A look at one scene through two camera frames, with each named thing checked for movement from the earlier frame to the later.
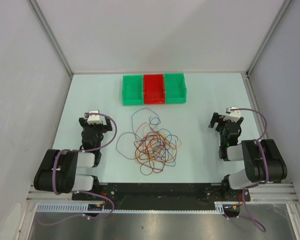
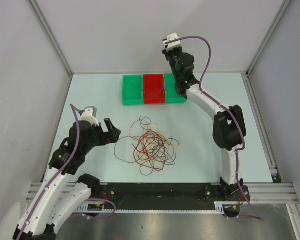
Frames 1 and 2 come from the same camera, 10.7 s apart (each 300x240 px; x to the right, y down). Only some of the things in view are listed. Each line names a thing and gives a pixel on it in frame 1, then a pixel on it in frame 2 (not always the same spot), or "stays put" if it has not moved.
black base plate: (161, 193) stays put
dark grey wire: (121, 153) → (129, 162)
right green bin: (175, 87) stays put
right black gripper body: (220, 129) → (171, 56)
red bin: (154, 89) stays put
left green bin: (132, 90) stays put
